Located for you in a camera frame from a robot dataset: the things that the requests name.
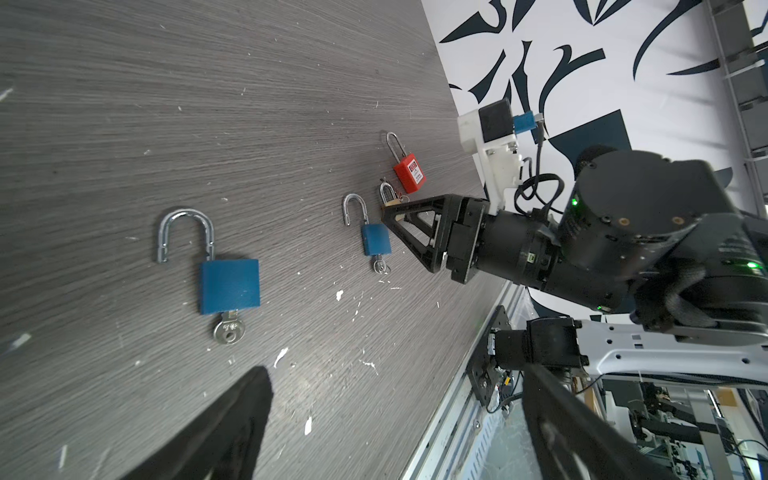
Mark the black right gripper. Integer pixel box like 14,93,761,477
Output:
381,194,490,284

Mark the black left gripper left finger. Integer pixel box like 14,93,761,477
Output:
124,366,273,479

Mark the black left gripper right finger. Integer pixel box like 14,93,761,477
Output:
522,364,675,480

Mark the brass padlock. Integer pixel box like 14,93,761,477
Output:
379,180,402,207

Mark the red safety padlock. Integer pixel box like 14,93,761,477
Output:
385,132,426,194

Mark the blue padlock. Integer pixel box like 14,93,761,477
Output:
155,208,261,345
342,193,392,275

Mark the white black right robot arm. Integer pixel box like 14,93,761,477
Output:
382,145,767,386

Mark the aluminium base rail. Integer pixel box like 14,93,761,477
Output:
398,281,529,480

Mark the grey wall hook rail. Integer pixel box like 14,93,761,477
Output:
704,1,767,218

